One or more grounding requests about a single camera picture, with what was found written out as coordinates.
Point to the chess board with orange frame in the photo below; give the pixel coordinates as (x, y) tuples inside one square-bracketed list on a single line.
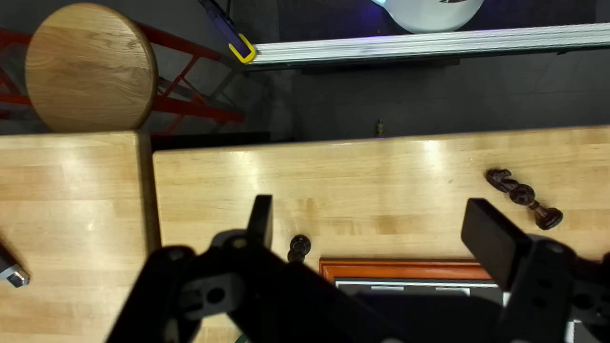
[(405, 269)]

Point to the blue clamp with yellow tip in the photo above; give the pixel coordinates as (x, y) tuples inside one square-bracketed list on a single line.
[(222, 21)]

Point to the dark brown chess pawn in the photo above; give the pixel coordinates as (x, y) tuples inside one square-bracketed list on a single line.
[(299, 247)]

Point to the round wooden stool red legs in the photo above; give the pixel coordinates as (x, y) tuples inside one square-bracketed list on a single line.
[(90, 66)]

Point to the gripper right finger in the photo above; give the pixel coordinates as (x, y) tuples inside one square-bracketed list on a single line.
[(538, 286)]

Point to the grey metal bolt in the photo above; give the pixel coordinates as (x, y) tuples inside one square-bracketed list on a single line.
[(14, 274)]

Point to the light brown chess piece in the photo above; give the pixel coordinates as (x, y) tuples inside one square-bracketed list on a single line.
[(380, 128)]

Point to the dark brown chess piece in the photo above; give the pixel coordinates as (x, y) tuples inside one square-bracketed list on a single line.
[(523, 194)]

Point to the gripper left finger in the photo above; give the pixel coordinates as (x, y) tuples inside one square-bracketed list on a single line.
[(228, 286)]

